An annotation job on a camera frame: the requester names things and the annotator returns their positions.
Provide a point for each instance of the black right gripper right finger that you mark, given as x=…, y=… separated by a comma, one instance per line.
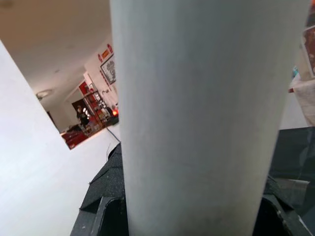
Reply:
x=278, y=214

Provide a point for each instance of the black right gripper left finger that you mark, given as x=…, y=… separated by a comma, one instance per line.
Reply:
x=105, y=194

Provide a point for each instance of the white plastic table leg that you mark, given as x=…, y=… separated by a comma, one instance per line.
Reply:
x=197, y=110

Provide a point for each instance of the red display shelf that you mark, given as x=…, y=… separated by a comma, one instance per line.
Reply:
x=94, y=103

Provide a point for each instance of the round ceiling lamp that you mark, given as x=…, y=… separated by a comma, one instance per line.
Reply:
x=43, y=94

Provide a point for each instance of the framed black white wall picture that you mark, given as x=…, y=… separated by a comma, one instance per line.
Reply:
x=109, y=70

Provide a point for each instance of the red wall banner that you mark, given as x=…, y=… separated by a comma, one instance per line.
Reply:
x=105, y=52

